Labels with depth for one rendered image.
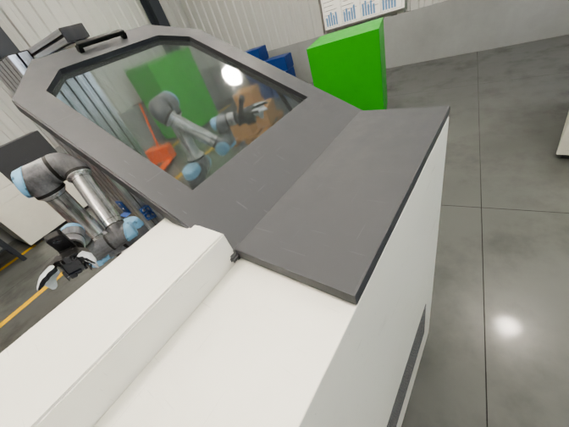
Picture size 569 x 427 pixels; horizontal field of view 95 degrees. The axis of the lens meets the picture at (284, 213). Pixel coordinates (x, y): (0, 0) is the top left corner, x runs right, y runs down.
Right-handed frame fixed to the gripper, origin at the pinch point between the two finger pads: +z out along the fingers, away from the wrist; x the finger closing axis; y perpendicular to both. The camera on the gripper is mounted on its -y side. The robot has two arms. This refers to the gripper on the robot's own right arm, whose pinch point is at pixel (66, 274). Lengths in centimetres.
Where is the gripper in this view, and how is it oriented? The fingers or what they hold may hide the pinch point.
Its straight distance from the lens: 101.9
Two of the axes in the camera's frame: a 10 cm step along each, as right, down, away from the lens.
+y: 1.8, 8.1, 5.5
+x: -8.0, 4.5, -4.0
